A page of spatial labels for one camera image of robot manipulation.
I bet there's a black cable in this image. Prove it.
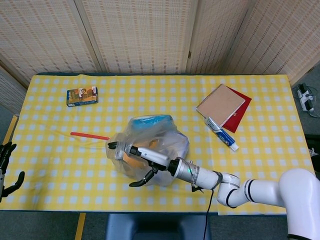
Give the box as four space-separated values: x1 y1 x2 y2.
201 188 215 240

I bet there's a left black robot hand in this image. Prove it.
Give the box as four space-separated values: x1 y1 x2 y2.
0 141 26 203

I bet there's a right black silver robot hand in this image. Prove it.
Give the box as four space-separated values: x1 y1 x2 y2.
107 141 174 188

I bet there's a yellow white checked tablecloth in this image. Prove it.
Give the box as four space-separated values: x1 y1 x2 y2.
0 73 316 216

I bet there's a transparent plastic bag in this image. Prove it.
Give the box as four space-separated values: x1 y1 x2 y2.
105 114 190 187

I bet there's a red stick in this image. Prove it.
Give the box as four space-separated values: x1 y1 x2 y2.
70 131 110 141

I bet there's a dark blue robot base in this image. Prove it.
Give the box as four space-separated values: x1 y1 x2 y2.
104 212 212 240

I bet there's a beige woven folding screen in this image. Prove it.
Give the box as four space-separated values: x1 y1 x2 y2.
0 0 320 108

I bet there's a red booklet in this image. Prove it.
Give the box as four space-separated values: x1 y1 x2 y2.
222 86 253 133

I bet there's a small blue orange carton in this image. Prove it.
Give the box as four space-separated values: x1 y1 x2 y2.
66 85 99 108

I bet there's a white blue toothpaste tube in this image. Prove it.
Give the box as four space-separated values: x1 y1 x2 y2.
204 116 240 152

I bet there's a blue box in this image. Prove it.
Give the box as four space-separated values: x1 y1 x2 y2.
131 114 174 131

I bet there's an orange soft item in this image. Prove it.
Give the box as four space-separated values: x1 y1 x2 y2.
122 139 161 176

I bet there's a brown spiral notebook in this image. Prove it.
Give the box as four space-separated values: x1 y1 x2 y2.
195 83 246 128

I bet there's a white power strip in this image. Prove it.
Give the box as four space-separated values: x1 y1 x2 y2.
296 84 316 113

